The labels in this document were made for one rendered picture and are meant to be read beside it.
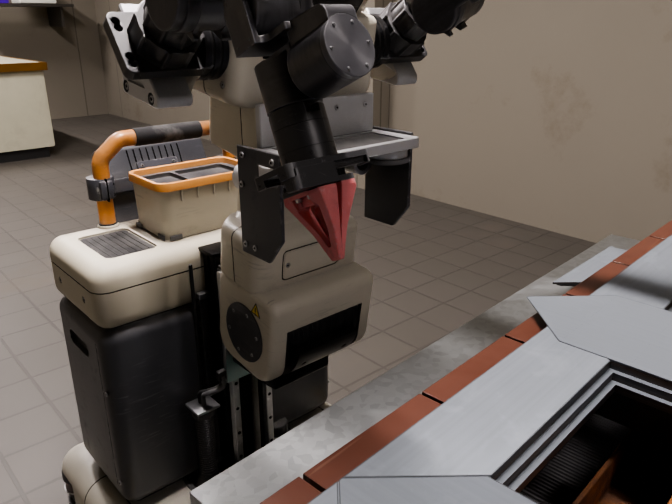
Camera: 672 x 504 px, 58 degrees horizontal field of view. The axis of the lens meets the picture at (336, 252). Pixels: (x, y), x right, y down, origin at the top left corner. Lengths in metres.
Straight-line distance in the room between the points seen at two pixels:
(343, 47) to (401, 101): 3.99
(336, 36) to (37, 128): 5.83
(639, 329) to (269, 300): 0.52
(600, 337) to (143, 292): 0.76
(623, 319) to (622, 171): 2.84
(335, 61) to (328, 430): 0.52
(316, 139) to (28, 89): 5.74
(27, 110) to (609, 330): 5.83
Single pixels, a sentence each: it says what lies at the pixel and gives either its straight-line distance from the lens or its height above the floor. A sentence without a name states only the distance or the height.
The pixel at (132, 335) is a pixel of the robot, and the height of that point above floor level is 0.67.
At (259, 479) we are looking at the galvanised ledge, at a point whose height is 0.68.
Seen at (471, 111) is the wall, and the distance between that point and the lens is 4.15.
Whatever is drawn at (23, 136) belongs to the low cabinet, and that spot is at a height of 0.22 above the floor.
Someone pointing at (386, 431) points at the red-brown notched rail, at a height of 0.83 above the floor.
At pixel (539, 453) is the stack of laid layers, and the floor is 0.83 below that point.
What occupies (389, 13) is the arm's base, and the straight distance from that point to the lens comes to 1.07.
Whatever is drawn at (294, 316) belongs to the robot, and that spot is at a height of 0.77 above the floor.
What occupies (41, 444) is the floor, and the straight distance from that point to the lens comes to 2.14.
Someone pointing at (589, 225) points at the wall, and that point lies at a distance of 3.83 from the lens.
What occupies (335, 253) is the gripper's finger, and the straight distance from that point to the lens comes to 0.60.
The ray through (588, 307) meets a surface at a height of 0.85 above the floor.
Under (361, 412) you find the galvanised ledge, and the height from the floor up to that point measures 0.68.
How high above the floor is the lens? 1.21
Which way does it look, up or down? 21 degrees down
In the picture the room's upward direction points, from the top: straight up
